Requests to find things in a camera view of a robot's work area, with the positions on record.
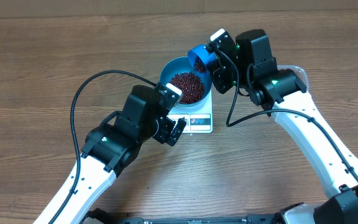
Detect blue plastic measuring scoop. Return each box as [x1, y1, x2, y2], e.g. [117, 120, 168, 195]
[187, 45, 217, 74]

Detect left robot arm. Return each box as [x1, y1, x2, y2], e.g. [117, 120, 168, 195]
[36, 83, 186, 223]

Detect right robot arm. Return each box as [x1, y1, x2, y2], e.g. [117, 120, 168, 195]
[207, 29, 358, 224]

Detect white digital kitchen scale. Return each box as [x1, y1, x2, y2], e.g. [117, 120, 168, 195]
[168, 91, 213, 134]

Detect red beans in scoop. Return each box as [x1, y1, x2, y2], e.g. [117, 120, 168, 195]
[193, 58, 207, 73]

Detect red beans in bowl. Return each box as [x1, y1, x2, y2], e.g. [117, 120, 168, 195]
[170, 72, 205, 105]

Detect teal round bowl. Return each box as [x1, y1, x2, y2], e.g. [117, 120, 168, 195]
[159, 57, 212, 100]

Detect clear plastic food container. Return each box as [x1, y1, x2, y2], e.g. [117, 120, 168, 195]
[277, 65, 308, 85]

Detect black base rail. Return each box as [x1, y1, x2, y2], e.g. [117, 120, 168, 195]
[82, 207, 291, 224]

